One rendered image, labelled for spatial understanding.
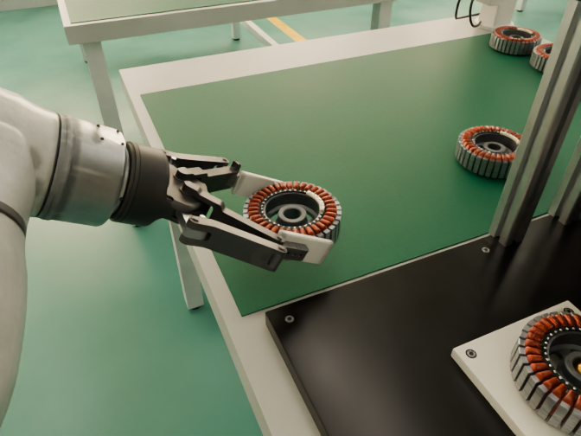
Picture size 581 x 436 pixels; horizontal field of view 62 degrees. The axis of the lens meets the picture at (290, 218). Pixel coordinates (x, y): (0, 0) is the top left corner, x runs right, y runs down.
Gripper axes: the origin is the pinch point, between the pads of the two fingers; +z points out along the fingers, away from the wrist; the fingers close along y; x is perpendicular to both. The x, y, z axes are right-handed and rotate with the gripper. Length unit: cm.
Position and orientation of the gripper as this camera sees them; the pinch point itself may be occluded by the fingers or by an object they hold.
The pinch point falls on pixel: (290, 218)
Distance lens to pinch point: 55.9
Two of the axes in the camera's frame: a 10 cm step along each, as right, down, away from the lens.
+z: 7.9, 1.7, 5.9
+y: -4.1, -5.8, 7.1
